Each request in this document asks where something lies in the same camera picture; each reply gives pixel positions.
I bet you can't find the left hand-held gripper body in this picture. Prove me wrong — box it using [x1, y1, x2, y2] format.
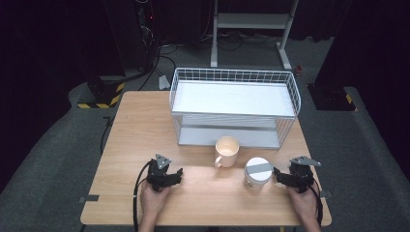
[146, 153, 172, 193]

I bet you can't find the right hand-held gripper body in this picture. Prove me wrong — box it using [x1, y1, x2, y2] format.
[287, 155, 322, 194]

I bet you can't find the white jar with grey-taped lid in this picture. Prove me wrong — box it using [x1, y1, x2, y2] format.
[243, 157, 275, 191]

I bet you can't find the cream mug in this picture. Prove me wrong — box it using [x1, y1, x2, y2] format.
[214, 135, 241, 169]

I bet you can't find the white wire two-tier rack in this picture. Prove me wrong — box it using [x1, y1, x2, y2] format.
[168, 67, 303, 151]

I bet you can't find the person's right hand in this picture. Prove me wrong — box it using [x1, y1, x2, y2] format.
[285, 183, 321, 225]

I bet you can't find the person's left hand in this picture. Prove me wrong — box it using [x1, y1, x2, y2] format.
[139, 183, 172, 224]

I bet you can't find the black yellow-striped stand base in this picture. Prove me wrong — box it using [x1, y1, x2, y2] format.
[307, 82, 359, 112]
[76, 74, 126, 110]

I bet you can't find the small grey floor box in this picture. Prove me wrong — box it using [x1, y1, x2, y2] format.
[158, 74, 171, 91]

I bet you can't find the black equipment tower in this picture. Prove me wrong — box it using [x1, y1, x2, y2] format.
[102, 0, 162, 73]

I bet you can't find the white metal stand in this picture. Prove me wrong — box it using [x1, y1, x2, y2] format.
[210, 0, 301, 71]

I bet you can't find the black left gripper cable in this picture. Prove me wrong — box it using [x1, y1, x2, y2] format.
[132, 159, 153, 232]

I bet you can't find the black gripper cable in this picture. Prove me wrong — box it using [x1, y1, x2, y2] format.
[132, 159, 153, 232]
[308, 178, 325, 227]

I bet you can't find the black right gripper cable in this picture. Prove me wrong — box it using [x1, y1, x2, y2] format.
[308, 178, 325, 227]

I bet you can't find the black cable beside table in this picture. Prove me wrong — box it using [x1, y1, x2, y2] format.
[100, 115, 115, 156]

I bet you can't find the black floor cable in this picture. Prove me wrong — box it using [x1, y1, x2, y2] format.
[137, 42, 179, 92]

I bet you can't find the tangle of floor cables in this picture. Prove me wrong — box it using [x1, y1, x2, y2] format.
[199, 30, 282, 52]

